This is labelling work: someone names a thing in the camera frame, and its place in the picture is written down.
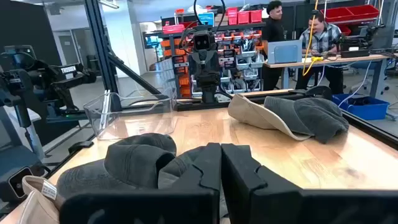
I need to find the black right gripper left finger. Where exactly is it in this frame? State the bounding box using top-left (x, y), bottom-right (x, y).
top-left (59, 142), bottom-right (223, 224)

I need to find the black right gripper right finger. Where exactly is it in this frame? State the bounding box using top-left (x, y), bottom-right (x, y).
top-left (220, 142), bottom-right (398, 224)

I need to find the dark grey baseball cap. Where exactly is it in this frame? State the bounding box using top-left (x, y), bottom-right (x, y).
top-left (263, 95), bottom-right (350, 144)
top-left (55, 133), bottom-right (178, 200)
top-left (157, 145), bottom-right (206, 190)

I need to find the beige baseball cap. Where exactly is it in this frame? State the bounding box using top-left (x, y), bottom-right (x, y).
top-left (6, 175), bottom-right (65, 224)
top-left (227, 93), bottom-right (313, 142)

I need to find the parts shelf with coloured bins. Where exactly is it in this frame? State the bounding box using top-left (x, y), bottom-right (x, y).
top-left (160, 21), bottom-right (266, 99)

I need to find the blue cardboard box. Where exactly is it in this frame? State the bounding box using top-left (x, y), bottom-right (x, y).
top-left (198, 12), bottom-right (215, 27)

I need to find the flat red storage bin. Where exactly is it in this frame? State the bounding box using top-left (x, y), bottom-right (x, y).
top-left (162, 24), bottom-right (186, 34)

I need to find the person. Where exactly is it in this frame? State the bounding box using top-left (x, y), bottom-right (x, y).
top-left (261, 0), bottom-right (286, 91)
top-left (294, 12), bottom-right (345, 95)

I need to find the blue-grey laptop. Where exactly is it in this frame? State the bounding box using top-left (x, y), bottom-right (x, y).
top-left (267, 39), bottom-right (303, 65)

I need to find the clear plastic bin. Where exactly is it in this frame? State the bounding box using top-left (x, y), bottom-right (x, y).
top-left (83, 89), bottom-right (178, 141)

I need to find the wooden desk with grey legs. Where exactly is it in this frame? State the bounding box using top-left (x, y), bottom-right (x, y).
top-left (263, 54), bottom-right (390, 100)

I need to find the large red storage bin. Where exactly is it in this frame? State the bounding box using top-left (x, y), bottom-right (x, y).
top-left (346, 4), bottom-right (381, 20)
top-left (321, 6), bottom-right (354, 23)

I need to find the blue plastic floor bin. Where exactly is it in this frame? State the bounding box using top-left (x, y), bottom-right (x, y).
top-left (331, 93), bottom-right (391, 121)

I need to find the black desk robot equipment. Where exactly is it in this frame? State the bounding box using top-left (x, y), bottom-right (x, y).
top-left (340, 23), bottom-right (387, 59)

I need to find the blue office chair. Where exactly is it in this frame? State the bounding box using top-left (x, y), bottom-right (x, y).
top-left (350, 60), bottom-right (391, 94)

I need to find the large black partition panel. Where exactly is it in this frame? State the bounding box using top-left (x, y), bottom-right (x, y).
top-left (0, 0), bottom-right (63, 68)

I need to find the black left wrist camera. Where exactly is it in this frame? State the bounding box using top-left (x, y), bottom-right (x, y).
top-left (192, 30), bottom-right (216, 52)

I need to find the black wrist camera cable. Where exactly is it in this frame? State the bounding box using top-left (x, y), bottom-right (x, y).
top-left (178, 0), bottom-right (227, 54)

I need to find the white cable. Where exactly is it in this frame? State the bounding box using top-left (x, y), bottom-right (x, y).
top-left (337, 59), bottom-right (373, 108)

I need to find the black camera unit with lens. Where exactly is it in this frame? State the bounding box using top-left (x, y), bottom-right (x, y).
top-left (0, 146), bottom-right (47, 205)

